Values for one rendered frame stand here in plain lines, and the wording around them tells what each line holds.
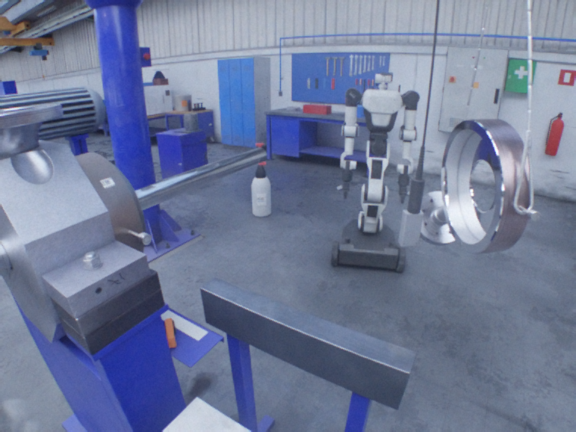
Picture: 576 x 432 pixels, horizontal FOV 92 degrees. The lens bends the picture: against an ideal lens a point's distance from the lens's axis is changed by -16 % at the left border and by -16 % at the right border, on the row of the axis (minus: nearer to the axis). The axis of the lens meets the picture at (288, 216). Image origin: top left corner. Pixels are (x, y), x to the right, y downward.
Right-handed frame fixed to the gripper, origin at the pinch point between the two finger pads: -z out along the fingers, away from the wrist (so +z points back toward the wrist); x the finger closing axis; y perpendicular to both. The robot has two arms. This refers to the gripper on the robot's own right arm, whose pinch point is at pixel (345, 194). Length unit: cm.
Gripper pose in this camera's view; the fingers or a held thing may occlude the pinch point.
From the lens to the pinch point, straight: 259.7
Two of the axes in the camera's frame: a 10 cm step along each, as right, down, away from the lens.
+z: 0.4, -9.7, -2.2
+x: -2.1, 2.1, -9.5
